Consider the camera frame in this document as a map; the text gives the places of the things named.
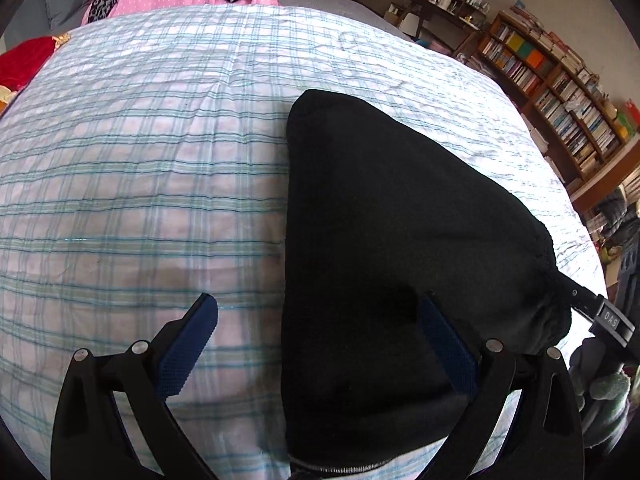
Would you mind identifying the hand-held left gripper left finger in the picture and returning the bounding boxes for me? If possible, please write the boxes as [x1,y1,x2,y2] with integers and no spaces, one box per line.
[50,293,219,480]

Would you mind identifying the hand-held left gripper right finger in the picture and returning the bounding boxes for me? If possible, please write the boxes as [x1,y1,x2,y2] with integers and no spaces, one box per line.
[417,291,586,480]

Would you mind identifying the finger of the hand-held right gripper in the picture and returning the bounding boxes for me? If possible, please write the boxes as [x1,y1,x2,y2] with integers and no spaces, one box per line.
[552,270,601,318]

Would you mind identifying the black pants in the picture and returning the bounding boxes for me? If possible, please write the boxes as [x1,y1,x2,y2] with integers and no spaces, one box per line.
[280,89,573,476]

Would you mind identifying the pile of grey clothes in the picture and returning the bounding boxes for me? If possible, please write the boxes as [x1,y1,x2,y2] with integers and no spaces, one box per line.
[582,180,640,261]

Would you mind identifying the plaid white-green blanket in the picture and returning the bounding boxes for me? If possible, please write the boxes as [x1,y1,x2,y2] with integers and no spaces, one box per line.
[0,4,608,480]

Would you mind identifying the wooden bookshelf with books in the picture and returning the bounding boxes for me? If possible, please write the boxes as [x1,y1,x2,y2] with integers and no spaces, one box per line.
[467,7,640,196]

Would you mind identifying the wooden desk with shelf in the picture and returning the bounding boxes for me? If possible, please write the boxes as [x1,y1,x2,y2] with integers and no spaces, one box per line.
[385,0,503,53]

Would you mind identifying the colourful printed quilt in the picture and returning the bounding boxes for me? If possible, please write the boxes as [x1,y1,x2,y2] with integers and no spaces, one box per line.
[0,35,71,116]

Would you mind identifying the grey mattress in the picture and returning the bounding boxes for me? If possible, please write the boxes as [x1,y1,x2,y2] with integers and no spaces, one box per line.
[275,0,416,46]

